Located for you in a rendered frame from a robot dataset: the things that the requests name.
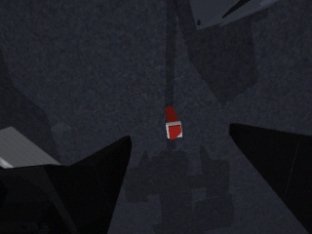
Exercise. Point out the dark red peg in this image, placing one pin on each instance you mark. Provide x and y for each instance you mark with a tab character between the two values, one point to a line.
173	125

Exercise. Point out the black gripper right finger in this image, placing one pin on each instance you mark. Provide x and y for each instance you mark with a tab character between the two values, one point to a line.
284	160

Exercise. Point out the grey sloped panel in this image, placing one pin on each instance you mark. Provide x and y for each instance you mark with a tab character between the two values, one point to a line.
210	12

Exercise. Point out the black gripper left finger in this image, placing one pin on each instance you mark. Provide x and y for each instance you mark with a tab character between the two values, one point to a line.
84	194

